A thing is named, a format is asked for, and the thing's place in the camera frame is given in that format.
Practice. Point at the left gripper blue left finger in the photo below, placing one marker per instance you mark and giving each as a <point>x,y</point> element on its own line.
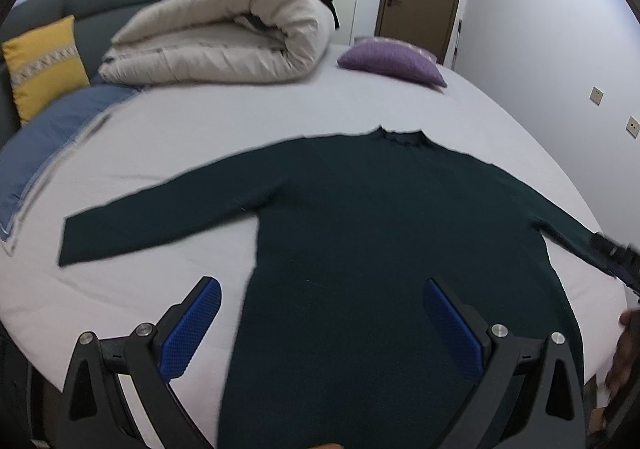
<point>182,328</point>

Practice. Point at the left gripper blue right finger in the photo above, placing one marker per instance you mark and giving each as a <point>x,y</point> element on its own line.
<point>458,333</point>

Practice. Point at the dark green knit sweater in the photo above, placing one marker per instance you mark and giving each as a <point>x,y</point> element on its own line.
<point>333,344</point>

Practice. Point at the person's right hand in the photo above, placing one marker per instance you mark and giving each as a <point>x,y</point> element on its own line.
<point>627,352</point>

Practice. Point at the white bed sheet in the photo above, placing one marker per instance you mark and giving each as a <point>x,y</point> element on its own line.
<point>166,131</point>

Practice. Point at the blue pillow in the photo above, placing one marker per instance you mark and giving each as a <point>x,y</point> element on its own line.
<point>29,158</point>

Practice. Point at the purple cushion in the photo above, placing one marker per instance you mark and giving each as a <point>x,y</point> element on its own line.
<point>393,58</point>

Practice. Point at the yellow patterned cushion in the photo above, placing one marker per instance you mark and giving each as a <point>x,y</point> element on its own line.
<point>44,64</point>

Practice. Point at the beige rolled duvet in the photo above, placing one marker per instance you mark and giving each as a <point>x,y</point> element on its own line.
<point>219,42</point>

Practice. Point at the beige wall socket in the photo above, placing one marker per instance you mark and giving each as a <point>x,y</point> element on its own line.
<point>633,127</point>
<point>596,96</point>

